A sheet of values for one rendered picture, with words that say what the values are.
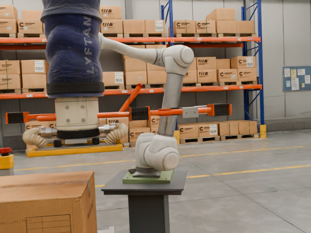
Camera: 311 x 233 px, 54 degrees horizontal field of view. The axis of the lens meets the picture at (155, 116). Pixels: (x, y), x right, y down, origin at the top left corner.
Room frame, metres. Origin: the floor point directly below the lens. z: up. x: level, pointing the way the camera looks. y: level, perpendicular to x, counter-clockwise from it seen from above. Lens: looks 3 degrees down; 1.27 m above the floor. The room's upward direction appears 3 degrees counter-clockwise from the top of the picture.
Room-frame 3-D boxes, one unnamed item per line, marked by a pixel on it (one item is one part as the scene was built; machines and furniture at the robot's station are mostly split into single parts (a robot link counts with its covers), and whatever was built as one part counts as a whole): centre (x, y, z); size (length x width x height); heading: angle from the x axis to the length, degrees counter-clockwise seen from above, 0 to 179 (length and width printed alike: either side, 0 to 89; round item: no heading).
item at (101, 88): (1.24, 0.32, 1.33); 0.23 x 0.23 x 0.04
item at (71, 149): (1.15, 0.30, 1.11); 0.34 x 0.10 x 0.05; 99
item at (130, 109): (1.28, 0.07, 1.22); 0.10 x 0.08 x 0.06; 9
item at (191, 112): (1.31, -0.14, 1.21); 0.07 x 0.07 x 0.04; 9
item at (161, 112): (1.39, 0.14, 1.22); 0.93 x 0.30 x 0.04; 99
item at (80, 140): (1.24, 0.32, 1.15); 0.34 x 0.25 x 0.06; 99
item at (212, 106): (1.33, -0.28, 1.22); 0.08 x 0.07 x 0.05; 99
